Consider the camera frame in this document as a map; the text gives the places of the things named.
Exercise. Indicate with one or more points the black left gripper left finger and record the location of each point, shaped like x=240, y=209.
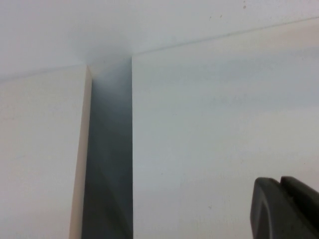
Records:
x=269, y=216

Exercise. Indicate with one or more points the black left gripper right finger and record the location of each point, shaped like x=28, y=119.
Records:
x=302, y=196

